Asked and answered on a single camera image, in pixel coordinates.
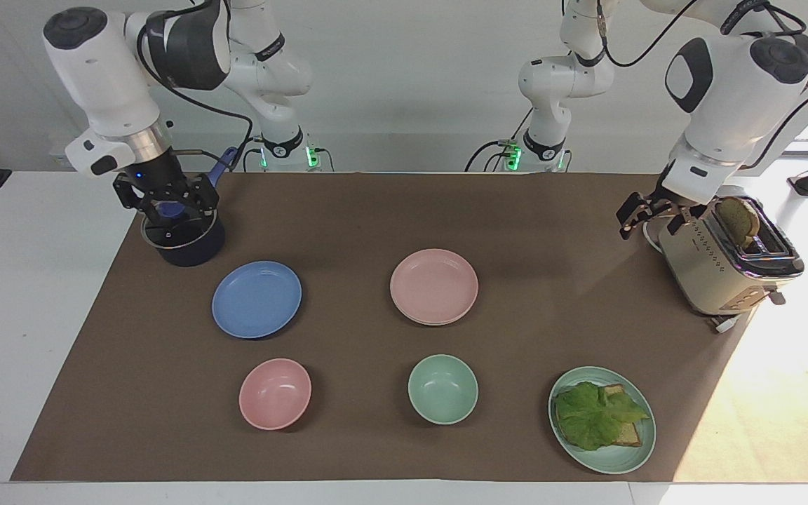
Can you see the bread slice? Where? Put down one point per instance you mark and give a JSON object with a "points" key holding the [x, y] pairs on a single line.
{"points": [[630, 436]]}

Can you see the pink bowl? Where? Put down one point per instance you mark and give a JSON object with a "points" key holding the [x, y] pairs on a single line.
{"points": [[275, 394]]}

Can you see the beige plate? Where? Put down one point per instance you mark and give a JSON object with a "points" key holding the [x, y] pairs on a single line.
{"points": [[435, 323]]}

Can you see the dark blue pot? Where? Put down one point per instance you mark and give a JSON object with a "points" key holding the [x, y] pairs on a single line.
{"points": [[190, 245]]}

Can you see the silver toaster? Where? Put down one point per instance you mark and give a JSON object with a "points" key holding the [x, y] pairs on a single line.
{"points": [[712, 273]]}

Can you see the blue plate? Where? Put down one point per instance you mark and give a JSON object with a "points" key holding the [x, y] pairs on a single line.
{"points": [[257, 299]]}

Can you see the toast slice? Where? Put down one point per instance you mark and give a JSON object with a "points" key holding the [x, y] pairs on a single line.
{"points": [[737, 221]]}

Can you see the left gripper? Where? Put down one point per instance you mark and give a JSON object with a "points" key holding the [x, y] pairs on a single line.
{"points": [[669, 191]]}

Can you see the green plate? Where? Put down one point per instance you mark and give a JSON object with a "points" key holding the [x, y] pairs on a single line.
{"points": [[614, 459]]}

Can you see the green bowl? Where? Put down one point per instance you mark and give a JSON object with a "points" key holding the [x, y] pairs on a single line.
{"points": [[442, 389]]}

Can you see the green lettuce leaf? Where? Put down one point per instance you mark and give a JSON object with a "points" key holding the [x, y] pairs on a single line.
{"points": [[593, 417]]}

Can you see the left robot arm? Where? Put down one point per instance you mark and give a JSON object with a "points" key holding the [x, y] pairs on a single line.
{"points": [[734, 105]]}

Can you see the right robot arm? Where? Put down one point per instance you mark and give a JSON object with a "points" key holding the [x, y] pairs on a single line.
{"points": [[106, 77]]}

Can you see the pink plate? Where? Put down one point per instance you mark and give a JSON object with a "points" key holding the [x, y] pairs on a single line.
{"points": [[434, 284]]}

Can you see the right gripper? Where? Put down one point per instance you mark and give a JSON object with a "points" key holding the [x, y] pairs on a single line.
{"points": [[163, 174]]}

